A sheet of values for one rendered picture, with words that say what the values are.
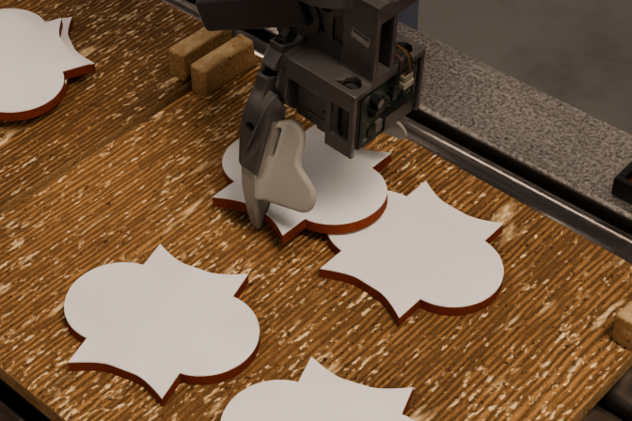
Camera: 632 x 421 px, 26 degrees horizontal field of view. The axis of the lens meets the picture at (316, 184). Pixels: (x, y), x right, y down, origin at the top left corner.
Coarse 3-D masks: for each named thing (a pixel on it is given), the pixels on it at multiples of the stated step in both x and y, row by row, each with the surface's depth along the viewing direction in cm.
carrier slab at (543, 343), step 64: (256, 64) 111; (192, 128) 105; (64, 192) 100; (128, 192) 100; (192, 192) 100; (448, 192) 100; (0, 256) 95; (64, 256) 95; (128, 256) 95; (192, 256) 95; (256, 256) 95; (320, 256) 95; (512, 256) 95; (576, 256) 95; (0, 320) 91; (64, 320) 91; (320, 320) 91; (384, 320) 91; (448, 320) 91; (512, 320) 91; (576, 320) 91; (64, 384) 87; (128, 384) 87; (192, 384) 87; (384, 384) 87; (448, 384) 87; (512, 384) 87; (576, 384) 87
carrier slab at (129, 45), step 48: (0, 0) 118; (48, 0) 118; (96, 0) 118; (144, 0) 118; (96, 48) 113; (144, 48) 113; (96, 96) 108; (144, 96) 108; (0, 144) 104; (48, 144) 104; (96, 144) 104; (0, 192) 100
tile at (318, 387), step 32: (256, 384) 85; (288, 384) 85; (320, 384) 85; (352, 384) 85; (224, 416) 84; (256, 416) 84; (288, 416) 84; (320, 416) 84; (352, 416) 84; (384, 416) 84
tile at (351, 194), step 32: (224, 160) 101; (320, 160) 100; (352, 160) 100; (384, 160) 100; (224, 192) 98; (320, 192) 97; (352, 192) 97; (384, 192) 97; (288, 224) 95; (320, 224) 95; (352, 224) 95
